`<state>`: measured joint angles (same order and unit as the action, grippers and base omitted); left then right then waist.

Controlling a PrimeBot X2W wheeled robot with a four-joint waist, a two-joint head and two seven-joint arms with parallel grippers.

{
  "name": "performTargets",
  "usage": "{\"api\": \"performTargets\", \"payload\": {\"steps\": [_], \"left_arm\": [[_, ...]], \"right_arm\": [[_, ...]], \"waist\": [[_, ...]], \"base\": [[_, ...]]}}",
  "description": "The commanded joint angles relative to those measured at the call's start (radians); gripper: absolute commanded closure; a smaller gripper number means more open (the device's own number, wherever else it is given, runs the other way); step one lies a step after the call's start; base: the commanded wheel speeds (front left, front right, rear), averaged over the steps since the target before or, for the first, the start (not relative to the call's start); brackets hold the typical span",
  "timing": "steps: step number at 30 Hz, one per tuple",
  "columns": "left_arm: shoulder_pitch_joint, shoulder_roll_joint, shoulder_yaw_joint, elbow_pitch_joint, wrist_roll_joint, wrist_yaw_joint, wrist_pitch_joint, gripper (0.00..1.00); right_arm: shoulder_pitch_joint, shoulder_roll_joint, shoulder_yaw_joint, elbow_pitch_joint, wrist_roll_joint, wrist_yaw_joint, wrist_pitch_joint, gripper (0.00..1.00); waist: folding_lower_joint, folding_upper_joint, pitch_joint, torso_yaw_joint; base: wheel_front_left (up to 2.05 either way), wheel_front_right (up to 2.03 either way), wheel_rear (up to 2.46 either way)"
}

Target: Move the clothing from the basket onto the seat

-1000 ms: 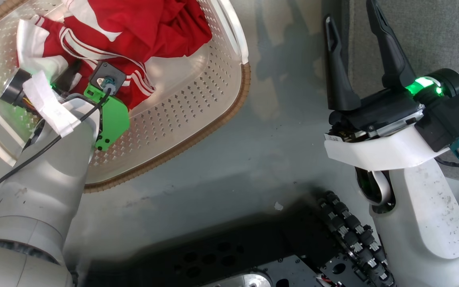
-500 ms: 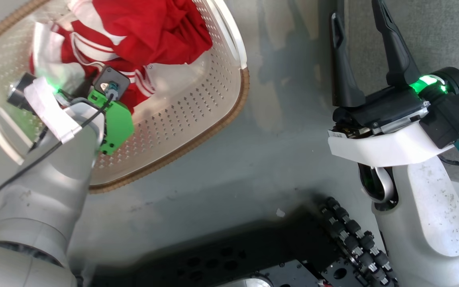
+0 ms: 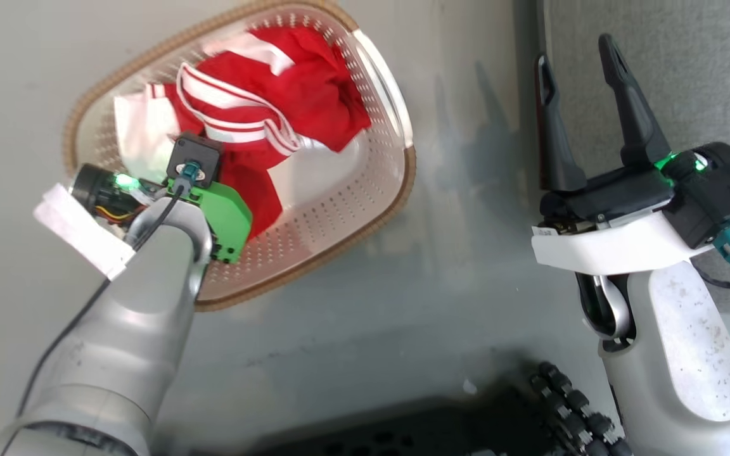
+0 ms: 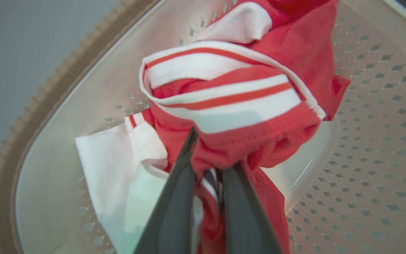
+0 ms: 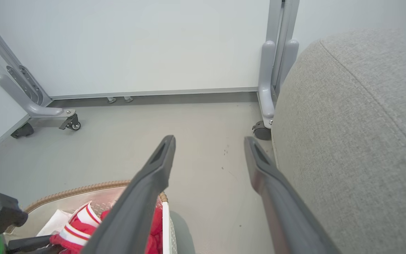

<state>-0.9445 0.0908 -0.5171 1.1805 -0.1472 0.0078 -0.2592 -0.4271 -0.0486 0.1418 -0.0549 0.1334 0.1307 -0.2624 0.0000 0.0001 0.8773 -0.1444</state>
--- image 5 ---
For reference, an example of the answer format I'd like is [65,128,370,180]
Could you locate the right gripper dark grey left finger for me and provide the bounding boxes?
[81,135,176,254]

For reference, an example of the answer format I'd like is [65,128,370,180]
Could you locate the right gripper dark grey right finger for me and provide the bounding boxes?
[244,136,341,254]

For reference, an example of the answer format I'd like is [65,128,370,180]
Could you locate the red and white clothing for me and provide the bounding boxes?
[37,201,164,254]

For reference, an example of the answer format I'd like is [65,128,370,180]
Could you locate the white basket with brown rim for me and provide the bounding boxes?
[4,180,178,254]

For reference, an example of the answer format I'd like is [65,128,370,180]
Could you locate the black caster wheel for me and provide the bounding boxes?
[252,121,272,141]
[11,123,34,139]

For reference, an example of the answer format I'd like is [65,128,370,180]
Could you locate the grey fabric sofa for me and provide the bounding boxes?
[271,28,406,254]

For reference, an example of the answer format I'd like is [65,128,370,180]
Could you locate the black caster with metal fork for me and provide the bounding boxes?
[59,114,81,131]

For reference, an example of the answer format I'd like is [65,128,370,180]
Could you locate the grey partition stand with twin posts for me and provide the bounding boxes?
[258,0,300,129]

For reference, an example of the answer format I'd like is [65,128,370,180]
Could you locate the aluminium partition bottom rail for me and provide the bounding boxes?
[50,87,259,100]

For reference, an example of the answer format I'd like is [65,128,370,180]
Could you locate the grey partition stand with slotted post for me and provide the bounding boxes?
[0,6,77,119]

